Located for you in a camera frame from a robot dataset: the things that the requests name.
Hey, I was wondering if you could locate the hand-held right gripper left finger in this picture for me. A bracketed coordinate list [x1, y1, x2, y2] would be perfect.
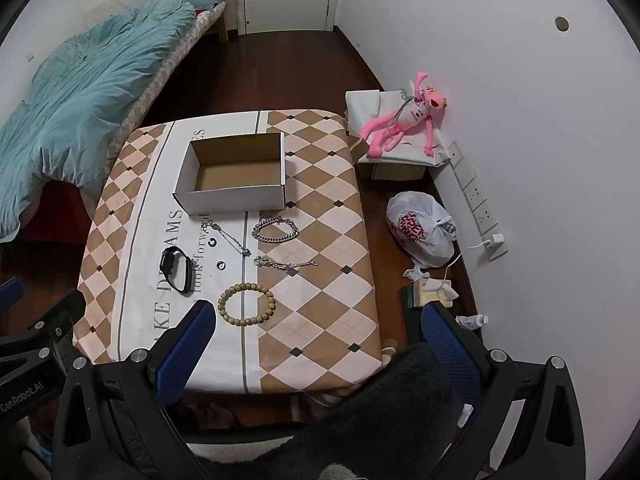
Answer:
[52, 299, 218, 480]

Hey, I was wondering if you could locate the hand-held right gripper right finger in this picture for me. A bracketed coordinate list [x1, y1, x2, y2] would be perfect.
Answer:
[420, 302, 587, 480]

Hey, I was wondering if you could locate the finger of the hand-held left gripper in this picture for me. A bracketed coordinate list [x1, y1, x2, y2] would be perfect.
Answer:
[0, 277, 25, 313]
[30, 290, 88, 361]

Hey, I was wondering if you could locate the black smartwatch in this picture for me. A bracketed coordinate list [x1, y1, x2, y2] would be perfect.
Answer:
[159, 246, 193, 295]

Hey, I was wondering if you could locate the wooden bead bracelet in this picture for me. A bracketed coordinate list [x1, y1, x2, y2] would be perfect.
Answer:
[217, 282, 277, 326]

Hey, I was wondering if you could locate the silver pendant necklace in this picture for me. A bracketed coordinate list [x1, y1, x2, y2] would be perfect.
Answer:
[206, 219, 252, 257]

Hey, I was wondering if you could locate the thin silver bracelet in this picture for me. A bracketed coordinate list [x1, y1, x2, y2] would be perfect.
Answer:
[254, 255, 319, 273]

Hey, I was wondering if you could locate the thick silver chain bracelet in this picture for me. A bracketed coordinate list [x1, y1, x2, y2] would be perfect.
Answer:
[251, 214, 299, 244]

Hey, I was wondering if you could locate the cream tissue box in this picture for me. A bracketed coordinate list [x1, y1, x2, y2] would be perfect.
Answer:
[412, 280, 458, 308]

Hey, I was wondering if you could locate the dark fleece trouser leg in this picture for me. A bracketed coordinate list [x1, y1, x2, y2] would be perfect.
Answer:
[290, 342, 473, 480]

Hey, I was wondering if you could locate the white plastic bag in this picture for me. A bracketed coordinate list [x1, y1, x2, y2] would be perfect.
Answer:
[386, 191, 458, 268]

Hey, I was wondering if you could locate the checked tablecloth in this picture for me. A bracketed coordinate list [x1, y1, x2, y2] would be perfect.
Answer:
[72, 107, 393, 396]

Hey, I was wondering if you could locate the brown cardboard box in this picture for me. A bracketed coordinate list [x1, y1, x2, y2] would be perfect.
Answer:
[372, 162, 428, 181]

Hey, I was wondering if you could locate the blue duvet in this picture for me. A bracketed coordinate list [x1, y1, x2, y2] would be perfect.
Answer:
[0, 0, 198, 241]

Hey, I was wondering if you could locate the pink plush toy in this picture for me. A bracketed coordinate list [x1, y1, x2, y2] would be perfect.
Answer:
[360, 72, 448, 158]

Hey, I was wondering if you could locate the bed with patterned sheet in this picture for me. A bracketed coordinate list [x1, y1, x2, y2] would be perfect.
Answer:
[0, 0, 236, 246]

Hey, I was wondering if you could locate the white charger cable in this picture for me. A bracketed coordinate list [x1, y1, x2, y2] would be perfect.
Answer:
[440, 239, 493, 291]

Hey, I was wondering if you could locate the white wall socket row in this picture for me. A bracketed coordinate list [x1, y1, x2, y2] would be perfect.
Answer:
[447, 141, 501, 236]

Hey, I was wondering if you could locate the grey wire hanger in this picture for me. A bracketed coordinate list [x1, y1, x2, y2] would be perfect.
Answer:
[392, 89, 418, 121]

